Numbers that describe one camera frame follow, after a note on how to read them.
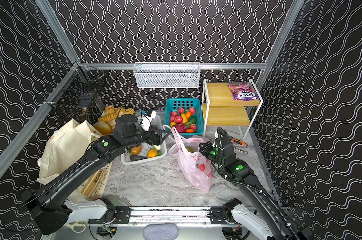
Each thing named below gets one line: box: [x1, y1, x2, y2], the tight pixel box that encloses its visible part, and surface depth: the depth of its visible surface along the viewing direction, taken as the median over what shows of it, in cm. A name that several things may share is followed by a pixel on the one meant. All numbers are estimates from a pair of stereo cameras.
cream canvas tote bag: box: [37, 119, 101, 184], surface depth 76 cm
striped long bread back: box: [98, 112, 118, 122], surface depth 115 cm
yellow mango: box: [147, 148, 158, 158], surface depth 91 cm
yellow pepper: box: [181, 113, 188, 124], surface depth 111 cm
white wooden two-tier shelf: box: [202, 79, 264, 140], surface depth 87 cm
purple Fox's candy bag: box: [227, 82, 259, 102], surface depth 83 cm
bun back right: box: [115, 107, 125, 118], surface depth 119 cm
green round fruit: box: [188, 115, 198, 124], surface depth 111 cm
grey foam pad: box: [143, 223, 179, 240], surface depth 69 cm
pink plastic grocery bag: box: [162, 124, 213, 193], surface depth 78 cm
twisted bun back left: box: [104, 105, 115, 114], surface depth 119 cm
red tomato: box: [198, 163, 206, 172], surface depth 80 cm
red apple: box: [175, 115, 183, 124], surface depth 108 cm
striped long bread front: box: [123, 108, 135, 115], surface depth 119 cm
